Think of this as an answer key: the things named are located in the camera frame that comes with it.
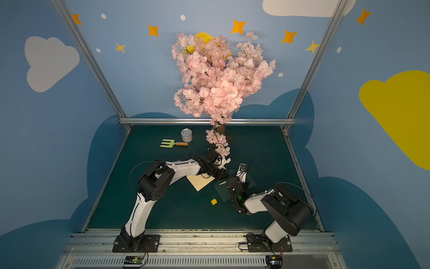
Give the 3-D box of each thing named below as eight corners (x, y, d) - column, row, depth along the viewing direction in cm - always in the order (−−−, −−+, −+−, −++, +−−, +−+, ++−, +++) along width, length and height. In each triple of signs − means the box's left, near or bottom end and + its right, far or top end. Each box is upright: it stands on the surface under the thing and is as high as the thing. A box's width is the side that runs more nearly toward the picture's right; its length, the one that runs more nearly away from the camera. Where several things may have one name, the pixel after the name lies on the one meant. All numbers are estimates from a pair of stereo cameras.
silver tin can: (180, 142, 114) (179, 137, 110) (182, 132, 119) (181, 128, 115) (191, 142, 114) (191, 137, 110) (193, 133, 119) (192, 128, 115)
